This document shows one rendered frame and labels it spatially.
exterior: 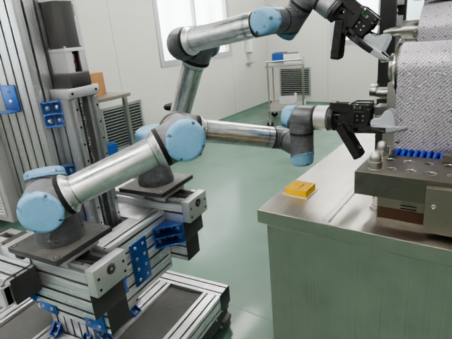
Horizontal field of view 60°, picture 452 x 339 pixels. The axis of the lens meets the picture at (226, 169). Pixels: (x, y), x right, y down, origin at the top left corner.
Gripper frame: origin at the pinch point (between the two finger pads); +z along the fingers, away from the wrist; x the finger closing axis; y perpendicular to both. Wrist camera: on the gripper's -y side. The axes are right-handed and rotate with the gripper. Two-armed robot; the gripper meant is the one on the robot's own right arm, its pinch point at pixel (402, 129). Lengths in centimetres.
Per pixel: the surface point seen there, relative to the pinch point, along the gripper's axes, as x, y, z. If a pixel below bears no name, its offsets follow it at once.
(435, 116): -0.3, 3.9, 7.8
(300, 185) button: -10.6, -16.6, -25.6
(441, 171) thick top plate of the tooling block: -13.4, -6.1, 11.8
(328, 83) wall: 556, -72, -238
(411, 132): -0.3, -0.7, 2.3
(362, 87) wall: 556, -79, -178
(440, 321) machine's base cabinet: -26.0, -38.0, 16.1
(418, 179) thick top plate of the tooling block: -20.0, -6.1, 8.1
